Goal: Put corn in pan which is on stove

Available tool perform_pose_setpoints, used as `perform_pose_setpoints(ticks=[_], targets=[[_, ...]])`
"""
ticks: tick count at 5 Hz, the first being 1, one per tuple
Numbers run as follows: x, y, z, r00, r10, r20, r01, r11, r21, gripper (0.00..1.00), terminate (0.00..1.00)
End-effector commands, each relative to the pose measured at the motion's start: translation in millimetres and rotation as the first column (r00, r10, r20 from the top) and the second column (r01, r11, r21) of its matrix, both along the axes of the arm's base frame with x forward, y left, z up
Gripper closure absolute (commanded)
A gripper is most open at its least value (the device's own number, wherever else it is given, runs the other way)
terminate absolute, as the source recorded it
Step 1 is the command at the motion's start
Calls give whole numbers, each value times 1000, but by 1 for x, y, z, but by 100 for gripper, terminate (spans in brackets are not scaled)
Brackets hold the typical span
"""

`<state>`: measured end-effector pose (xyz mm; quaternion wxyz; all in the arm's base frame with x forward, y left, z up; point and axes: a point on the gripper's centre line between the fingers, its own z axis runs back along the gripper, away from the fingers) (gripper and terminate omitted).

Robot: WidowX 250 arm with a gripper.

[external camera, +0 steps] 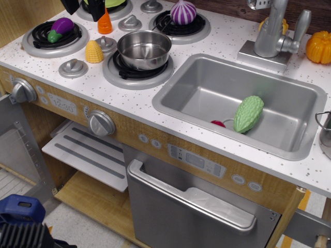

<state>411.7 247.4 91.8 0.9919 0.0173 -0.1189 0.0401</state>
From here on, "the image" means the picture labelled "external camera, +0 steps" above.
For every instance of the silver dishwasher door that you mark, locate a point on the silver dishwasher door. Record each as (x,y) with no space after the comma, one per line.
(173,208)

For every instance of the red toy vegetable in sink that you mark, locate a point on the red toy vegetable in sink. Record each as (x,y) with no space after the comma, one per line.
(219,123)

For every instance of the orange toy pumpkin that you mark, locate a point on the orange toy pumpkin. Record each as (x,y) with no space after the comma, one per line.
(318,48)

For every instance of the white oven rack shelf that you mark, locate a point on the white oven rack shelf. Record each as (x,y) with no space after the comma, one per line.
(101,158)

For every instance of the grey stovetop knob front left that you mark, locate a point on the grey stovetop knob front left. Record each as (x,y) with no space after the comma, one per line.
(73,68)

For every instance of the orange toy carrot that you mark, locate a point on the orange toy carrot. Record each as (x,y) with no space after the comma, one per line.
(104,24)

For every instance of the back right stove burner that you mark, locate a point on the back right stove burner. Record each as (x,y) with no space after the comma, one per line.
(193,32)

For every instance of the stainless steel pan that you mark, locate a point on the stainless steel pan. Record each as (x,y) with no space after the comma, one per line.
(144,49)

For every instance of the front left stove burner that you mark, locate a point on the front left stove burner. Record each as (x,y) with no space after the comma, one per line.
(35,41)

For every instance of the back left stove burner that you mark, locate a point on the back left stove burner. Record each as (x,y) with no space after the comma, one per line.
(115,13)

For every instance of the blue clamp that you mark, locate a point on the blue clamp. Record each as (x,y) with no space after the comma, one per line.
(19,209)

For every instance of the green toy on back burner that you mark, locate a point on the green toy on back burner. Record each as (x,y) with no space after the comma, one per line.
(108,3)

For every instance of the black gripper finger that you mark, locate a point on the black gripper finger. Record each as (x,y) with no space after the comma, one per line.
(96,8)
(71,6)

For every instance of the green toy bitter gourd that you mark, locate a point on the green toy bitter gourd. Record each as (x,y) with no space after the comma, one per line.
(247,114)

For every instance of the purple striped toy onion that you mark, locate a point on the purple striped toy onion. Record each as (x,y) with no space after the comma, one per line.
(183,13)

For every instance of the grey toy sink basin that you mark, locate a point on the grey toy sink basin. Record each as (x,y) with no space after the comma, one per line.
(206,91)

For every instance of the purple toy eggplant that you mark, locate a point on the purple toy eggplant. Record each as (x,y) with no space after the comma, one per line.
(59,28)

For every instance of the silver oven dial left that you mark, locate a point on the silver oven dial left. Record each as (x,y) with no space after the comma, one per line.
(22,91)

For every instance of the grey stovetop knob top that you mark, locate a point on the grey stovetop knob top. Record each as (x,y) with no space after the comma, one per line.
(151,6)

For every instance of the silver oven dial right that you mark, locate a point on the silver oven dial right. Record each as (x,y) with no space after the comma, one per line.
(100,124)

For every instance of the silver pot at right edge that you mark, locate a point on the silver pot at right edge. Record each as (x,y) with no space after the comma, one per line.
(325,133)

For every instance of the yellow toy corn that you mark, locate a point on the yellow toy corn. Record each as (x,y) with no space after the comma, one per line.
(93,52)

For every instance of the silver oven dial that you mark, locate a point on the silver oven dial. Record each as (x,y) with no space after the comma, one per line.
(100,124)
(22,91)

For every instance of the silver toy faucet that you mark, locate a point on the silver toy faucet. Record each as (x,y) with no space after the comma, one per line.
(273,49)

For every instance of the yellow toy behind faucet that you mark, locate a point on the yellow toy behind faucet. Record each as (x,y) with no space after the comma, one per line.
(285,25)

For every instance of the grey stovetop knob back centre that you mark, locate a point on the grey stovetop knob back centre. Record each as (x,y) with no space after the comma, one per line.
(130,24)

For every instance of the stove burner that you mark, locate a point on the stove burner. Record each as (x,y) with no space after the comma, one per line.
(35,41)
(115,13)
(118,74)
(193,32)

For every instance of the open oven door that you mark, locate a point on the open oven door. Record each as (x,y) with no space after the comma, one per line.
(23,169)

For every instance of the black ribbed device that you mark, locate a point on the black ribbed device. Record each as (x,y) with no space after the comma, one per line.
(29,235)

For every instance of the front right stove burner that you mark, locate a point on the front right stove burner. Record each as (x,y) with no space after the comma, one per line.
(118,74)

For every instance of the grey stovetop knob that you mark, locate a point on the grey stovetop knob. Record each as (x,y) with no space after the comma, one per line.
(73,68)
(151,6)
(107,44)
(130,24)

